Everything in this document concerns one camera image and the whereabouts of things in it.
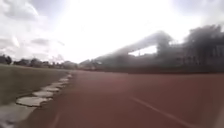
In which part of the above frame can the red running track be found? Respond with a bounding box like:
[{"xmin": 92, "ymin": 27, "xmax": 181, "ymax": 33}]
[{"xmin": 16, "ymin": 69, "xmax": 224, "ymax": 128}]

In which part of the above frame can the roofed grandstand building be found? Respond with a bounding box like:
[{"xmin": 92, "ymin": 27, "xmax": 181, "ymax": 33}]
[{"xmin": 79, "ymin": 24, "xmax": 224, "ymax": 74}]

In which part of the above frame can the row of trees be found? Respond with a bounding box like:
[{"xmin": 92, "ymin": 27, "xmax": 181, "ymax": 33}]
[{"xmin": 0, "ymin": 54, "xmax": 79, "ymax": 70}]

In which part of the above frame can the pale stone kerb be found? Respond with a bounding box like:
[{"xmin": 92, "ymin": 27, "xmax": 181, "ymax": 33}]
[{"xmin": 0, "ymin": 73, "xmax": 73, "ymax": 128}]

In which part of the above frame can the grass field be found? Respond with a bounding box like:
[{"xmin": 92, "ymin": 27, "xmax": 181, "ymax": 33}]
[{"xmin": 0, "ymin": 63, "xmax": 70, "ymax": 106}]

